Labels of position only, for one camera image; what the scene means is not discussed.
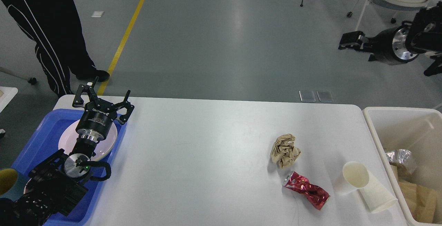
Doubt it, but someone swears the crumpled brown paper ball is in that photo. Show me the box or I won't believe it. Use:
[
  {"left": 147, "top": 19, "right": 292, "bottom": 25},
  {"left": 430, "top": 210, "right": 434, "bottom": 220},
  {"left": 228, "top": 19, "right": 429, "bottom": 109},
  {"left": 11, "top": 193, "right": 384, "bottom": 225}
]
[{"left": 269, "top": 133, "right": 301, "bottom": 169}]

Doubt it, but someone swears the pink plate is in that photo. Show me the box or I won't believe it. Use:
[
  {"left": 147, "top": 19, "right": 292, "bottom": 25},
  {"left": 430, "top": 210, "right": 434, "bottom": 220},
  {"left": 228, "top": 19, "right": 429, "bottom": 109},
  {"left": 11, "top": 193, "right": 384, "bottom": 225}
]
[{"left": 58, "top": 120, "right": 118, "bottom": 161}]

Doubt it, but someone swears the white plastic bin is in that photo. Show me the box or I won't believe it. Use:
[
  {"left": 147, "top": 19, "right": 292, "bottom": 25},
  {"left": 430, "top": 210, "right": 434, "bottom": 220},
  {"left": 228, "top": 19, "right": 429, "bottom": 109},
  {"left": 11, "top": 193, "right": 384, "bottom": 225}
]
[{"left": 363, "top": 107, "right": 442, "bottom": 226}]

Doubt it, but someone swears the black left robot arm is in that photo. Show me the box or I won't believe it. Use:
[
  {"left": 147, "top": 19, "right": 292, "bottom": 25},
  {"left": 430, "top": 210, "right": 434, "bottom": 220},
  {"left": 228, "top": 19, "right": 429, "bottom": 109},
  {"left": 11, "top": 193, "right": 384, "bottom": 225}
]
[{"left": 1, "top": 78, "right": 134, "bottom": 226}]

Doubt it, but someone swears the right floor plate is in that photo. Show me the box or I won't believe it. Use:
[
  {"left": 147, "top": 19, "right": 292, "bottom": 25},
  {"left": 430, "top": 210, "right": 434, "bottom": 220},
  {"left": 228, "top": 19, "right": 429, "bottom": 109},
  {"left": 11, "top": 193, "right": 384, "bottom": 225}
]
[{"left": 316, "top": 91, "right": 334, "bottom": 103}]

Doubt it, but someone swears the small brown paper bag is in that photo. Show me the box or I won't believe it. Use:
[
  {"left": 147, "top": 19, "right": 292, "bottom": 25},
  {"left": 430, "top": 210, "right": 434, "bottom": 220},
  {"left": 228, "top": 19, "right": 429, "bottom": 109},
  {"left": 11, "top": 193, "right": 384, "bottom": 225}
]
[{"left": 390, "top": 163, "right": 411, "bottom": 181}]

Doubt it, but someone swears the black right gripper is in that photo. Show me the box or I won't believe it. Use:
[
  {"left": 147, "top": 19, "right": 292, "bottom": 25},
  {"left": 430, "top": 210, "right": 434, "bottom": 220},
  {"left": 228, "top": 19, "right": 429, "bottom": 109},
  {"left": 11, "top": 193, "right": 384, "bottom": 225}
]
[{"left": 338, "top": 25, "right": 419, "bottom": 65}]

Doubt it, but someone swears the person in black tracksuit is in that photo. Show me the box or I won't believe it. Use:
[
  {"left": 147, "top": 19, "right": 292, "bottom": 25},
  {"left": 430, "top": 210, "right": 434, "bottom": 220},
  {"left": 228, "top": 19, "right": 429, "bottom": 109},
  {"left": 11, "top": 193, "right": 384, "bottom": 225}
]
[{"left": 1, "top": 0, "right": 109, "bottom": 97}]

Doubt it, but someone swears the blue plastic tray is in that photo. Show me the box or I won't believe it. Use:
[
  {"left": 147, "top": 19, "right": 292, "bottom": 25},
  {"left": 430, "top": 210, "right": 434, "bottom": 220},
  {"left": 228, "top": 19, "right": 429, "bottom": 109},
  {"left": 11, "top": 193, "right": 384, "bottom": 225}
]
[{"left": 12, "top": 109, "right": 105, "bottom": 226}]

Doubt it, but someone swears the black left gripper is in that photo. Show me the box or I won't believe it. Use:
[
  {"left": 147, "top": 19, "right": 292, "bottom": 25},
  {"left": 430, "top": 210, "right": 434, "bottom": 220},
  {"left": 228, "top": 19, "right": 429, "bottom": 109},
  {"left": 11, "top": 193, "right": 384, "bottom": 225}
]
[{"left": 72, "top": 76, "right": 135, "bottom": 141}]

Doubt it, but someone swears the white paper cup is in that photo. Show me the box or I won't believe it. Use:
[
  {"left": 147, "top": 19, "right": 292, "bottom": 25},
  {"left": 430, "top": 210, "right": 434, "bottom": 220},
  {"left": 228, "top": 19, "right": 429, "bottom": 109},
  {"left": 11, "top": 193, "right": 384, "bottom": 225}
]
[{"left": 333, "top": 161, "right": 398, "bottom": 213}]

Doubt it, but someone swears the left floor plate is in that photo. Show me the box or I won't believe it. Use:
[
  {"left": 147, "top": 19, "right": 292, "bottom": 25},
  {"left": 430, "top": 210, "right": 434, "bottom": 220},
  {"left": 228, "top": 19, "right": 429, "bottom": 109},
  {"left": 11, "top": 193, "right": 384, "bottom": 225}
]
[{"left": 299, "top": 90, "right": 316, "bottom": 103}]

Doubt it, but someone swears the large brown paper bag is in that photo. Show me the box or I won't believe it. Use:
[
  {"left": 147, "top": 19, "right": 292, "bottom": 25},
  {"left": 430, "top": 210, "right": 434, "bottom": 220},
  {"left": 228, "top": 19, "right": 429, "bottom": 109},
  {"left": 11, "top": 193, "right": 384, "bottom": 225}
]
[{"left": 399, "top": 179, "right": 441, "bottom": 224}]

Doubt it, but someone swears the red foil wrapper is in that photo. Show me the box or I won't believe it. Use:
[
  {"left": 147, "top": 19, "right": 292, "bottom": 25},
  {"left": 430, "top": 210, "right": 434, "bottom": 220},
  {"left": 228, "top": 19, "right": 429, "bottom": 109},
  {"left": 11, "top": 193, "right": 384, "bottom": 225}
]
[{"left": 282, "top": 171, "right": 330, "bottom": 210}]

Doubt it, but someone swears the white side table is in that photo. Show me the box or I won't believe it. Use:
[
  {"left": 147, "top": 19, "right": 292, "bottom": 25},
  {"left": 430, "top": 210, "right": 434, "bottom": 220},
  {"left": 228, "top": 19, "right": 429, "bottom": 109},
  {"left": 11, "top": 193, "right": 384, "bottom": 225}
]
[{"left": 0, "top": 86, "right": 18, "bottom": 112}]

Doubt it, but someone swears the floor plate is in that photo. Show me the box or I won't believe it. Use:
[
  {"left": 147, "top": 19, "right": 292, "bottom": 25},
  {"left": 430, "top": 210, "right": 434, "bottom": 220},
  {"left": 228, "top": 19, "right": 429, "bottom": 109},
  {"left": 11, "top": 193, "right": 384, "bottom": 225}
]
[
  {"left": 316, "top": 91, "right": 334, "bottom": 103},
  {"left": 299, "top": 90, "right": 316, "bottom": 103}
]

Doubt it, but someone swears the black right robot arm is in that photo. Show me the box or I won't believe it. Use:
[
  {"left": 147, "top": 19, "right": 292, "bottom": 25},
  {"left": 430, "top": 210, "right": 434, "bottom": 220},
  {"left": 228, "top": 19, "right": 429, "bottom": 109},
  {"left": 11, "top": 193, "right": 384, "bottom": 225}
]
[{"left": 338, "top": 1, "right": 442, "bottom": 77}]

